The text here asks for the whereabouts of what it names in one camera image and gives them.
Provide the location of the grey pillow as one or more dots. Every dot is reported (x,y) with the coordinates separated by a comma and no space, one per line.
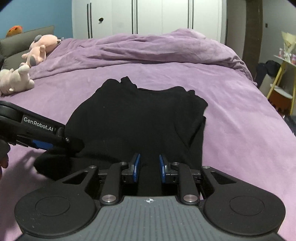
(13,47)

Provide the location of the flower bouquet in paper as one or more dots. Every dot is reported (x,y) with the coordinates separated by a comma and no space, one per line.
(288,51)

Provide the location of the purple bed blanket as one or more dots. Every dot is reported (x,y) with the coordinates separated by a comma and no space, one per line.
(244,135)

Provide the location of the person's left hand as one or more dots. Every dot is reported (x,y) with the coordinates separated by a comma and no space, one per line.
(4,159)

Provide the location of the orange plush toy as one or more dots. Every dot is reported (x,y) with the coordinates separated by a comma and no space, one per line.
(15,30)

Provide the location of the pink plush toy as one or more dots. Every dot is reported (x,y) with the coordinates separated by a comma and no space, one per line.
(40,48)

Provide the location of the brown wooden door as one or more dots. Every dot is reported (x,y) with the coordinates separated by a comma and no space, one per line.
(253,35)

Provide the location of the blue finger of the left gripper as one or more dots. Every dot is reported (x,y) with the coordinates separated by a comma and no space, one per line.
(42,145)

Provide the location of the white plush bunny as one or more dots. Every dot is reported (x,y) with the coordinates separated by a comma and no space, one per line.
(15,81)

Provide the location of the yellow-legged side table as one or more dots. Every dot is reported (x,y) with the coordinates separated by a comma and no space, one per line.
(278,88)

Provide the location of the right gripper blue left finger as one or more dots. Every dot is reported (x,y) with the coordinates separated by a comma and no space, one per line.
(134,167)

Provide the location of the white wardrobe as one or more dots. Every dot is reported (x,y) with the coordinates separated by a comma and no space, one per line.
(99,19)

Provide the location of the black long-sleeve shirt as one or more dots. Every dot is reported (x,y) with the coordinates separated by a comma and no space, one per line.
(120,120)

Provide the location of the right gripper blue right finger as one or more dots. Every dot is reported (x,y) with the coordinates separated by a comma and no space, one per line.
(164,167)

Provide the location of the dark clothes on chair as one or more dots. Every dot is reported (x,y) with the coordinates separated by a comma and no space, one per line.
(270,68)

